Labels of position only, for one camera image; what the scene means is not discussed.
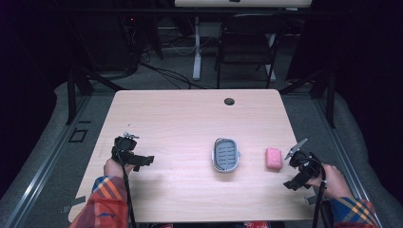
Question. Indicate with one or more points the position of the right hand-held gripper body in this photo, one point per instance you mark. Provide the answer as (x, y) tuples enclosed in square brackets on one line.
[(305, 164)]

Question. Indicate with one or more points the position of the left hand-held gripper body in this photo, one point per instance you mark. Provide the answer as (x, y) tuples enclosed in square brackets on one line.
[(124, 146)]

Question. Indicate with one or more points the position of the pink soap bar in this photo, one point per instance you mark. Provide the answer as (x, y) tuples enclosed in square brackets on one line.
[(273, 158)]

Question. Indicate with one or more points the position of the grey soap dish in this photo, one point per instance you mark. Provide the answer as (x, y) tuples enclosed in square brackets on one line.
[(225, 155)]

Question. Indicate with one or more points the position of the person's left hand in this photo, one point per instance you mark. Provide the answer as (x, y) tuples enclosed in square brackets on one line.
[(113, 167)]

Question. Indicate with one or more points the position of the person's right hand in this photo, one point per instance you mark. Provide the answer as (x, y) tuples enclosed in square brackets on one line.
[(332, 183)]

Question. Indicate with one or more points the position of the right arm plaid sleeve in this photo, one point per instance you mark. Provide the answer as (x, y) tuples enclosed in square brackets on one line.
[(345, 158)]

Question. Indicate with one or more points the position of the black tape square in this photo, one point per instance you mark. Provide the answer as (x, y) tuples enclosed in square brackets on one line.
[(78, 135)]

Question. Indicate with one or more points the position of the person's red clothing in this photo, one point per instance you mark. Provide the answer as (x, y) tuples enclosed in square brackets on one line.
[(256, 224)]

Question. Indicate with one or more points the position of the black metal stand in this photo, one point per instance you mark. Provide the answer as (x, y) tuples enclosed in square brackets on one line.
[(71, 95), (329, 95)]

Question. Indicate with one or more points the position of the grey tape strip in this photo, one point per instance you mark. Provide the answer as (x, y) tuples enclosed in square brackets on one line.
[(74, 202)]

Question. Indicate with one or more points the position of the black table grommet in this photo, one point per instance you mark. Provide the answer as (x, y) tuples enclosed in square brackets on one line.
[(229, 101)]

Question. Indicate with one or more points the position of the black folding chair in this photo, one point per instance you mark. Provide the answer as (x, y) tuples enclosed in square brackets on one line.
[(247, 47)]

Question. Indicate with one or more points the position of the white desk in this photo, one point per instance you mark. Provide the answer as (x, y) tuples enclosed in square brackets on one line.
[(242, 3)]

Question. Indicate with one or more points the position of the aluminium floor rail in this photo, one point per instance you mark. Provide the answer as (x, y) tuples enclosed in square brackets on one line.
[(41, 177)]

